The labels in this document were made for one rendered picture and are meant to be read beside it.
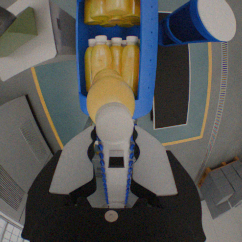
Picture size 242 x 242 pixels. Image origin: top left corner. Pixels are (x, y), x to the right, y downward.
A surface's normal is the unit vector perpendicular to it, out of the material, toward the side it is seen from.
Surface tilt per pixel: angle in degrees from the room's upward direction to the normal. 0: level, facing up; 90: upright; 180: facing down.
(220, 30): 0
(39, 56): 0
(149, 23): 40
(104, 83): 73
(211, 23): 0
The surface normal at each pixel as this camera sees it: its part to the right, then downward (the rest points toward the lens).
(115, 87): 0.20, -0.65
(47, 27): 0.01, 0.49
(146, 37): 0.58, 0.37
